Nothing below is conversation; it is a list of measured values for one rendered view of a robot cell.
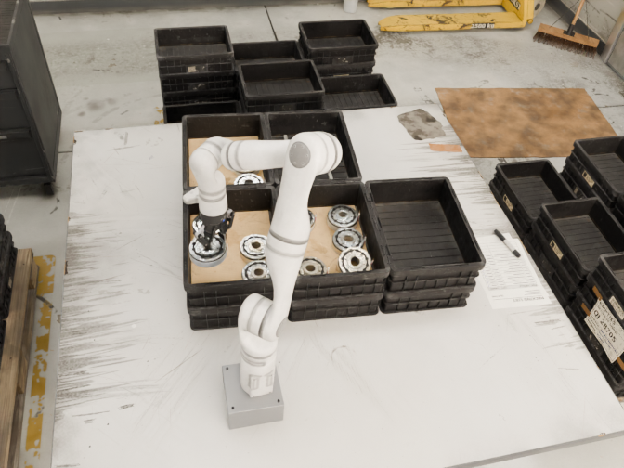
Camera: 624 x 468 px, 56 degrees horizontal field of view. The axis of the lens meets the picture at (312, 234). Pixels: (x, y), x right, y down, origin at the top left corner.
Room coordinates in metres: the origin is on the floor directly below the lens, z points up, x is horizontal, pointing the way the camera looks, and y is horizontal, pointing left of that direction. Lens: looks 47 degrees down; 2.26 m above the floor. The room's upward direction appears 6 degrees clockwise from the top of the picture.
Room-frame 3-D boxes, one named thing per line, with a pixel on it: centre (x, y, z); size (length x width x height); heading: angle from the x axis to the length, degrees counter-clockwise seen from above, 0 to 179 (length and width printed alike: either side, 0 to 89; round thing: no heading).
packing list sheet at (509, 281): (1.36, -0.68, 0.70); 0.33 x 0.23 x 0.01; 17
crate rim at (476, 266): (1.34, -0.35, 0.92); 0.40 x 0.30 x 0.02; 13
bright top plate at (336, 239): (1.29, -0.12, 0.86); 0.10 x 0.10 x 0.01
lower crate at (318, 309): (1.27, -0.05, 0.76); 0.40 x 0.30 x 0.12; 13
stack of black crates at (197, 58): (2.85, 0.74, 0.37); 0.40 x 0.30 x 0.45; 107
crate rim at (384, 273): (1.27, -0.05, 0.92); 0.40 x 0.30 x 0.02; 13
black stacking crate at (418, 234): (1.34, -0.35, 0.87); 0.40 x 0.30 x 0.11; 13
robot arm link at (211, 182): (1.09, 0.27, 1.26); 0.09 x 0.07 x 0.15; 156
